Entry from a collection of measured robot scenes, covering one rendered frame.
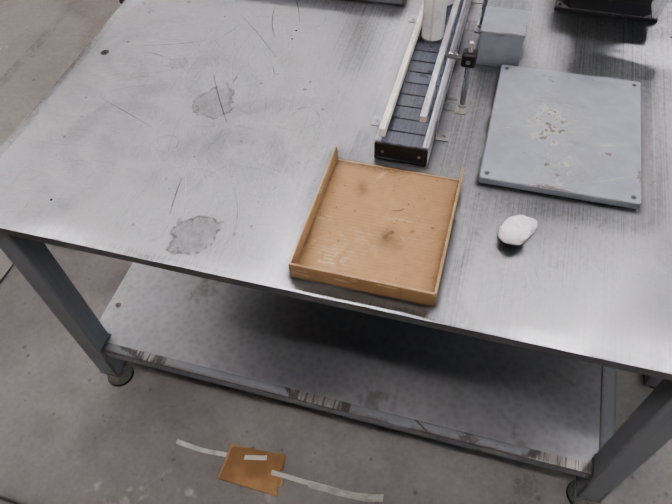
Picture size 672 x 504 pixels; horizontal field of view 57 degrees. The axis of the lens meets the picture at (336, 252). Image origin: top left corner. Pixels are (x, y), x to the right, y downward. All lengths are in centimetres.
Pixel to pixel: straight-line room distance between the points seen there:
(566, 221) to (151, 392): 133
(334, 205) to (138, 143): 47
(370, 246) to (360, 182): 16
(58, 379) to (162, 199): 100
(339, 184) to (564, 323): 49
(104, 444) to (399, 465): 85
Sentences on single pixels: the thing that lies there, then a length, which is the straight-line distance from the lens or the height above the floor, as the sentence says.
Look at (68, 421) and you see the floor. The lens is 207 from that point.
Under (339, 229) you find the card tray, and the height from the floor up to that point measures 83.
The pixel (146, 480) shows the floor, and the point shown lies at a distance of 192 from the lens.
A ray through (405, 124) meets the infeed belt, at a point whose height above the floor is 88.
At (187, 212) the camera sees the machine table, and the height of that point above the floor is 83.
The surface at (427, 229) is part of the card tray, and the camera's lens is 117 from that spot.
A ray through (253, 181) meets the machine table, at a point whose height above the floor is 83.
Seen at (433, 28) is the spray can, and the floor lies 92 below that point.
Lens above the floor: 175
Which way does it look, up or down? 54 degrees down
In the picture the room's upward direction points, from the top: 4 degrees counter-clockwise
